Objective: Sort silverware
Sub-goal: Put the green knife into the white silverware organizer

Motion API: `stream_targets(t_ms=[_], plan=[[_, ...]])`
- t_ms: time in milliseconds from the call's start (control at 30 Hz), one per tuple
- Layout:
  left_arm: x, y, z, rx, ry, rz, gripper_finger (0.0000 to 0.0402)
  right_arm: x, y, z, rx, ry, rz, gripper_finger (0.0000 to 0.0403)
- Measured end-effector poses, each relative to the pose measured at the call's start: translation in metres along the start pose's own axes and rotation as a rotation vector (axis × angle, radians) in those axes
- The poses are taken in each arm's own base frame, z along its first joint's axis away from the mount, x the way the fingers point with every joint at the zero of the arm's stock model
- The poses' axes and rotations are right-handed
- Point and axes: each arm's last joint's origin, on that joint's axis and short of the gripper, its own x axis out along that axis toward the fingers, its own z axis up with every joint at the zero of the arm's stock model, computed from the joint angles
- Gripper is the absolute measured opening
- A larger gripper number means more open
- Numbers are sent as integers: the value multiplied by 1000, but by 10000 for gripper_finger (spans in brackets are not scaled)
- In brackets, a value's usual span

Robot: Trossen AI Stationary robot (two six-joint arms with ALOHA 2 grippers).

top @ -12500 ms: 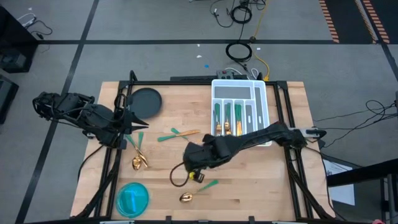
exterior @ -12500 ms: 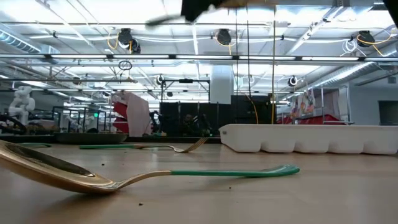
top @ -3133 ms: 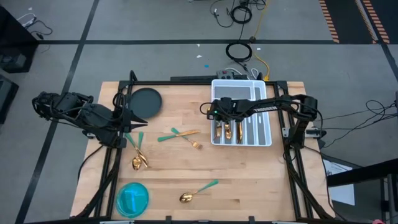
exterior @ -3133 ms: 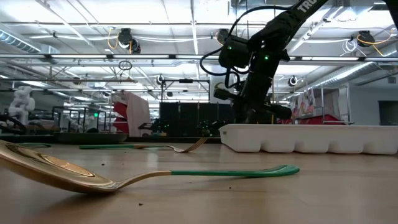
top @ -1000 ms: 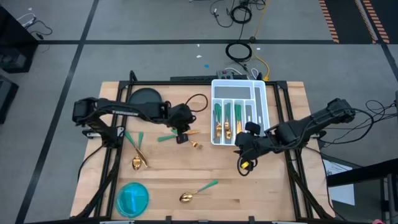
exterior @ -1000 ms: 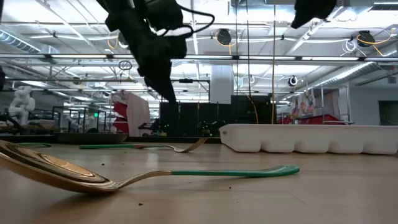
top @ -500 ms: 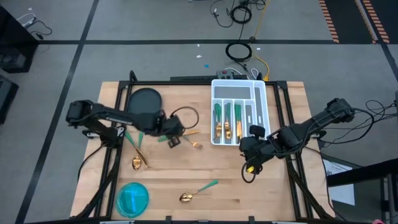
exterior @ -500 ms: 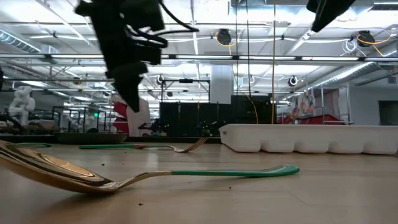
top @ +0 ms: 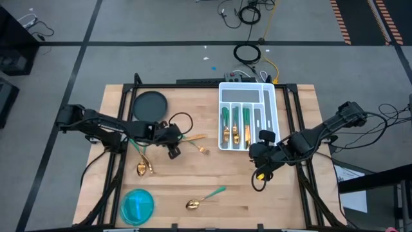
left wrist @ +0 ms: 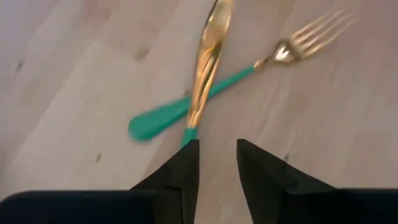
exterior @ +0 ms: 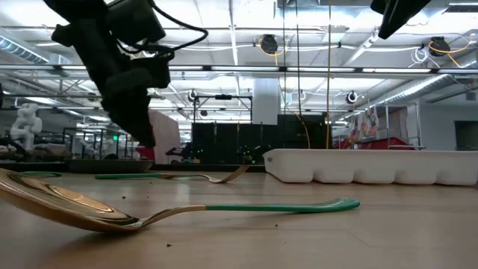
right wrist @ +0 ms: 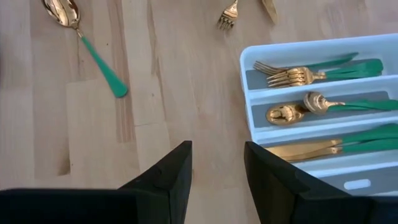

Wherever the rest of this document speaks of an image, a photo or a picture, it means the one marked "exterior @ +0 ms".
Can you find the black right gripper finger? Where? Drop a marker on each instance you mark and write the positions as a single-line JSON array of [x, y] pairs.
[[396, 15]]

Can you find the black robot green lights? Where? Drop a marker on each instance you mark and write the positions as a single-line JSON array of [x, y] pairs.
[[190, 153], [250, 153]]

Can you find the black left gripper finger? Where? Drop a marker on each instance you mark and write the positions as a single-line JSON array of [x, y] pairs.
[[130, 116]]

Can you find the black cabinet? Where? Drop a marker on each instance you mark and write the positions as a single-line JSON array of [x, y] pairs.
[[291, 130]]

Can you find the white plastic cutlery tray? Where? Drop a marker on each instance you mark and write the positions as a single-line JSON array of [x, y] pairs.
[[373, 166]]

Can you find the black background rig frame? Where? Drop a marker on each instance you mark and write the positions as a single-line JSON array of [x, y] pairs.
[[223, 96]]

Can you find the dark wall monitor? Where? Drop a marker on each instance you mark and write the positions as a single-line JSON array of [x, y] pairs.
[[467, 135]]

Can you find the long ceiling light bar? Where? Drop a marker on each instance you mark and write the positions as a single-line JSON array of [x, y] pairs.
[[242, 68]]

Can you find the white robot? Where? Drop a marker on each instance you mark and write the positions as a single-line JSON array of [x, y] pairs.
[[26, 125]]

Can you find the printed hanging cloth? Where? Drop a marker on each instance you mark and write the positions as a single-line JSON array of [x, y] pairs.
[[364, 123]]

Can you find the white square pillar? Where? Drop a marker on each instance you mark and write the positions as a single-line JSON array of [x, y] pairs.
[[266, 101]]

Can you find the black partition panels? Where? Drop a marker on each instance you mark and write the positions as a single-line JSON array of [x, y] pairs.
[[224, 142]]

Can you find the white draped cloth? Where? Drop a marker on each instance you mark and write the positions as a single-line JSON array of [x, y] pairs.
[[166, 138]]

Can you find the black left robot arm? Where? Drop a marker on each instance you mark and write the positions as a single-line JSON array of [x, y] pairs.
[[74, 9]]

